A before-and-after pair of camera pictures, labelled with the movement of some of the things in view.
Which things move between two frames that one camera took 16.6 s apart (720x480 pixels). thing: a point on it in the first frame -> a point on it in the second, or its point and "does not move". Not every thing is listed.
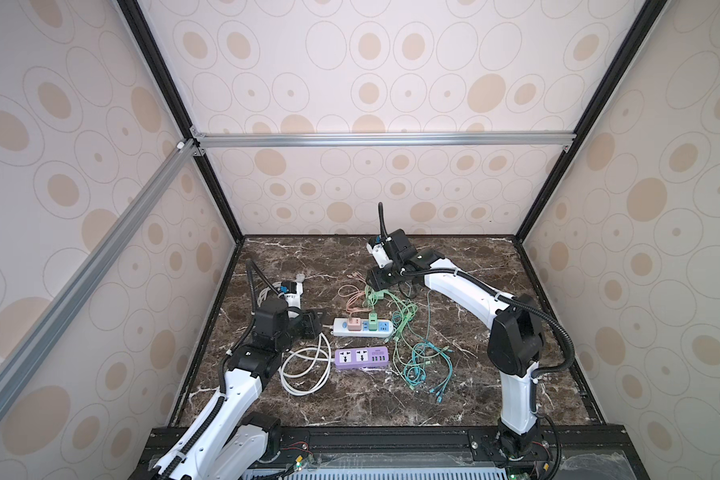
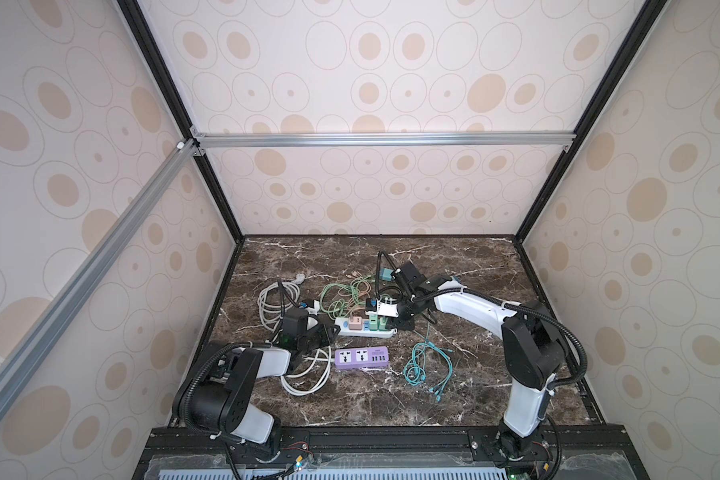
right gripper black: [375, 281] -> [404, 325]
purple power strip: [361, 357] does not move
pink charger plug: [354, 324] does not move
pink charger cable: [353, 292] does not move
